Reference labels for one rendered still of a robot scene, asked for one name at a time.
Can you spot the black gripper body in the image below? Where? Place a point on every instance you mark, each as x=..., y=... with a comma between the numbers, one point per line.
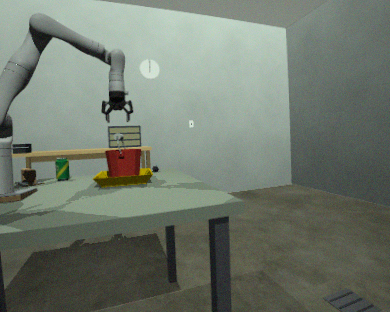
x=116, y=97

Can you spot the green and yellow drink can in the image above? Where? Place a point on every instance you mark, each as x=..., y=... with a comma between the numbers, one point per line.
x=62, y=169

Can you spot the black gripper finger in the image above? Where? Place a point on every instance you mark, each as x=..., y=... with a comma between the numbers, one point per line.
x=128, y=112
x=104, y=103

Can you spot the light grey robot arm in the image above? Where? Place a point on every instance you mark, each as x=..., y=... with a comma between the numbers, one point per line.
x=21, y=67

